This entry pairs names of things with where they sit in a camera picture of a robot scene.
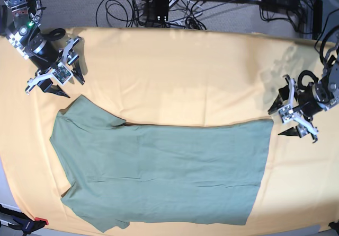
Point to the black corner clamp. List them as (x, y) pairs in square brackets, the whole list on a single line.
[(334, 226)]

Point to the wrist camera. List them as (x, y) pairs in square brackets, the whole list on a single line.
[(286, 114), (62, 74)]

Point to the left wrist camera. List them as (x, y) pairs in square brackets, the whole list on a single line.
[(286, 114)]

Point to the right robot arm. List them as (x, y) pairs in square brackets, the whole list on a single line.
[(20, 24)]

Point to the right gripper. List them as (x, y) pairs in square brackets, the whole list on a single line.
[(43, 54)]

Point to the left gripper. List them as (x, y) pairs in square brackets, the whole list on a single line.
[(312, 99)]

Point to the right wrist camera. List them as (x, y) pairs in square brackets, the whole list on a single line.
[(62, 74)]

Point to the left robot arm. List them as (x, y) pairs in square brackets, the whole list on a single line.
[(329, 61)]

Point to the black power adapter brick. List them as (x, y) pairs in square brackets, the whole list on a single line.
[(275, 5)]

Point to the black camera stand post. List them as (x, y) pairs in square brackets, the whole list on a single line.
[(158, 11)]

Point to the green T-shirt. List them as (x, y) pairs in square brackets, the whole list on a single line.
[(121, 173)]

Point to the blue orange clamp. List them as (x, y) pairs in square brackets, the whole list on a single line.
[(22, 222)]

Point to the yellow table cloth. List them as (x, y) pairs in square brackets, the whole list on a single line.
[(174, 77)]

